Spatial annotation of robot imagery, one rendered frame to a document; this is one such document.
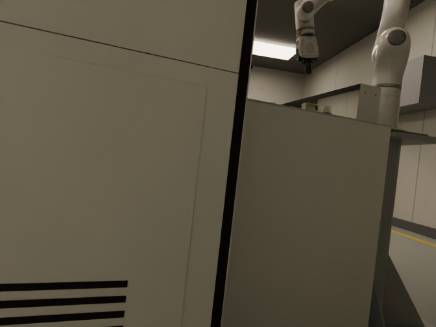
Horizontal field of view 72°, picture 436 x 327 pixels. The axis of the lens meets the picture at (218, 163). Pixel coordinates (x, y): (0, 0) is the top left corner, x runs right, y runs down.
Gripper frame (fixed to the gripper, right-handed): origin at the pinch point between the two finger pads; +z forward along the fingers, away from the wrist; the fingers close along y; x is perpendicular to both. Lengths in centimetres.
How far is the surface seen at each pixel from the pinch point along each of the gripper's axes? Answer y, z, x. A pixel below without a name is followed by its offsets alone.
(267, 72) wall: 304, -132, 575
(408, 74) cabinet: 269, -31, 161
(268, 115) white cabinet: -48, 24, -46
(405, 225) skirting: 264, 165, 169
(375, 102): -1.9, 20.9, -39.9
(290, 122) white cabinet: -41, 26, -46
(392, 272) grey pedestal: 16, 93, -28
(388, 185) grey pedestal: 11, 53, -32
